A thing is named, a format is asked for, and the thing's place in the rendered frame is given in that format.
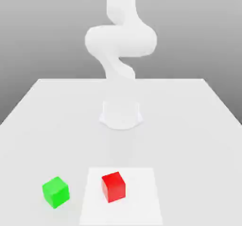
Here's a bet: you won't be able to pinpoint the small green cube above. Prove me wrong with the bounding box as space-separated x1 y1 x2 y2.
42 176 70 209

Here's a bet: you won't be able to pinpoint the small red cube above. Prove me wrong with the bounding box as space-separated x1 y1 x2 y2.
101 171 126 203

